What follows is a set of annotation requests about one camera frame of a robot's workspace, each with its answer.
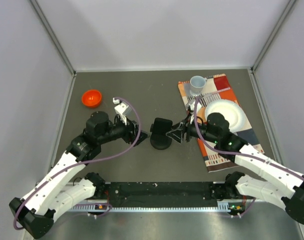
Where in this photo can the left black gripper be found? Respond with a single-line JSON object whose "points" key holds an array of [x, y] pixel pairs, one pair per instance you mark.
{"points": [[130, 138]]}

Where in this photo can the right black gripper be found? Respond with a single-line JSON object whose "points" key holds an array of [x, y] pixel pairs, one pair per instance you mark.
{"points": [[178, 134]]}

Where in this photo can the black phone stand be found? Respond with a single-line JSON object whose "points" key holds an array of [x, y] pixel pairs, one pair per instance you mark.
{"points": [[160, 142]]}

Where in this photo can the black smartphone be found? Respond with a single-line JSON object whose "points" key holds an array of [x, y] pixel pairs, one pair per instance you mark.
{"points": [[161, 126]]}

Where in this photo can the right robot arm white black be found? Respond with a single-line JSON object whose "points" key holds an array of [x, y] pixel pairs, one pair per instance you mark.
{"points": [[278, 185]]}

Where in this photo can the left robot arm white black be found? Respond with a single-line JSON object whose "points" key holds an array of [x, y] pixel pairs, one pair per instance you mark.
{"points": [[37, 211]]}

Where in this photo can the patterned orange placemat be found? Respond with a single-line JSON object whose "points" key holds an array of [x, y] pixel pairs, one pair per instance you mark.
{"points": [[213, 161]]}

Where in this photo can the light blue cup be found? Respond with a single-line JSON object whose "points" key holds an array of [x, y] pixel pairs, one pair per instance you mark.
{"points": [[197, 84]]}

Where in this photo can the white plate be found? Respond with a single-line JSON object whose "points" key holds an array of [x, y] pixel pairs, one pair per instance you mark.
{"points": [[231, 111]]}

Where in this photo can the orange bowl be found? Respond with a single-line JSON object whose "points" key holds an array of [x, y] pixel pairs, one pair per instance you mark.
{"points": [[91, 98]]}

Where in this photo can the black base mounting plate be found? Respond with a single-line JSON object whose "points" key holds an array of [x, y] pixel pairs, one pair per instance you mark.
{"points": [[162, 194]]}

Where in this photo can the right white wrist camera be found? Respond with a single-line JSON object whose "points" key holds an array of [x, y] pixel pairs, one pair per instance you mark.
{"points": [[193, 108]]}

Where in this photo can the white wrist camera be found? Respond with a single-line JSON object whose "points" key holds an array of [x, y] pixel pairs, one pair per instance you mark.
{"points": [[193, 108], [122, 109]]}

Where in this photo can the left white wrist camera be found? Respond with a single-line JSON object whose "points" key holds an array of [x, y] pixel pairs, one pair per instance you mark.
{"points": [[122, 109]]}

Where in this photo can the grey slotted cable duct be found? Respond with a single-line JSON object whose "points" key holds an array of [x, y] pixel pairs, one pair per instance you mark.
{"points": [[221, 207]]}

